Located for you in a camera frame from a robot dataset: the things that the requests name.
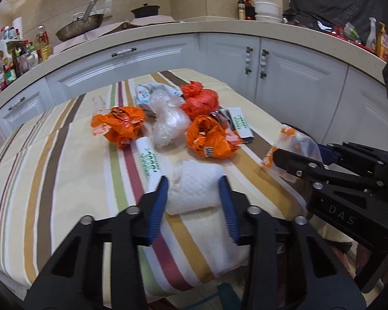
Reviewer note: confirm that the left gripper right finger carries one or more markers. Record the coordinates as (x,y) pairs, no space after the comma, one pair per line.
(314,277)

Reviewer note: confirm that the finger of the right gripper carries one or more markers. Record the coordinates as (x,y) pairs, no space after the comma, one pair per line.
(351,155)
(297,164)

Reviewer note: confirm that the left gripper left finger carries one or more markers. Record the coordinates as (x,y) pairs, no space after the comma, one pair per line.
(72,277)

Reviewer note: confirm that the orange white clear wrapper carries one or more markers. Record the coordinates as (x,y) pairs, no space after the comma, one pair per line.
(295,141)

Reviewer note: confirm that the orange bag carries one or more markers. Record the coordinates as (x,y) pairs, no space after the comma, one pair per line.
(120,125)
(208,139)

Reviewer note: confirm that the white paper towel wad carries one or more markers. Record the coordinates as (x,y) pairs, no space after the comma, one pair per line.
(194,187)

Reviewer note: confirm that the red plastic bag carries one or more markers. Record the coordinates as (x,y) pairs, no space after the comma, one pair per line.
(198,100)

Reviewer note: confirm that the white green packet right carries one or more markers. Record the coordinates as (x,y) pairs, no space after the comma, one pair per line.
(240,124)

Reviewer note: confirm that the white green packet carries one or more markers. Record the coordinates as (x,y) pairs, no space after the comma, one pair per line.
(149,162)
(240,124)

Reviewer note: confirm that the silver foil wrapper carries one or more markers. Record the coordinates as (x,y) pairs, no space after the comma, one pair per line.
(223,117)

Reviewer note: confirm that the white green packet left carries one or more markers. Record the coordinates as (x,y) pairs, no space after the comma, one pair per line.
(149,162)

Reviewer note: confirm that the white spray bottle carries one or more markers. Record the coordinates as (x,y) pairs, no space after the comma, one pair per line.
(371,39)

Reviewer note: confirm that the striped tablecloth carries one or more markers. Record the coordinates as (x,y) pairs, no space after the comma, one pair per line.
(53,171)

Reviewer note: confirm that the yellow soap bottle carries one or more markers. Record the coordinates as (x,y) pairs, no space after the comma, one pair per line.
(382,43)

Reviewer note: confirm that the clear crumpled plastic bag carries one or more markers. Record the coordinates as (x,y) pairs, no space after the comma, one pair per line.
(170,120)

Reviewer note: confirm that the white stacked bowls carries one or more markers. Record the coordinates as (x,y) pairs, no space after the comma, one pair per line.
(267,11)

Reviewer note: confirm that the blue white foil pouch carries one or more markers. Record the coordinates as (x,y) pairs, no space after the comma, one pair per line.
(143,91)

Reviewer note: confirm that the dark sauce bottle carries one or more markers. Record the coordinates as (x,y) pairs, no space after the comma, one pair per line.
(241,13)

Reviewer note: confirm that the white condiment rack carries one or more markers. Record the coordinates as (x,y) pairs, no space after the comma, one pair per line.
(10,61)

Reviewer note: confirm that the cooking oil bottle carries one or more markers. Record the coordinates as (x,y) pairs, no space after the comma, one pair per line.
(42,44)

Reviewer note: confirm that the black lidded pot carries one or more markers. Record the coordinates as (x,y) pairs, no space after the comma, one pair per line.
(146,11)

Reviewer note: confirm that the metal wok pan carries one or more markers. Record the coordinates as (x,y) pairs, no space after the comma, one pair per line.
(82,25)

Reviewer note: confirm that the cabinet door handle right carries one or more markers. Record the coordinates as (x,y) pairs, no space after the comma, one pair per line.
(263,63)

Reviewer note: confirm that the cabinet door handle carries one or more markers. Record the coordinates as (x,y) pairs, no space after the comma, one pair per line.
(263,63)
(247,61)

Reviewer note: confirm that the cabinet door handle left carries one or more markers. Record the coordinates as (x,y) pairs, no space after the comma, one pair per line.
(247,61)

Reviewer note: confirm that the drawer handle left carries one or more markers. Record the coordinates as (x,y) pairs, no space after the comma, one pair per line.
(16,104)

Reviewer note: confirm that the drawer handle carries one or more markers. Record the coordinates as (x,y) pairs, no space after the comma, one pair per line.
(123,52)
(16,104)

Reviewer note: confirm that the drawer handle centre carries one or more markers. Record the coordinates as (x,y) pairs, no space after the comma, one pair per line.
(123,52)

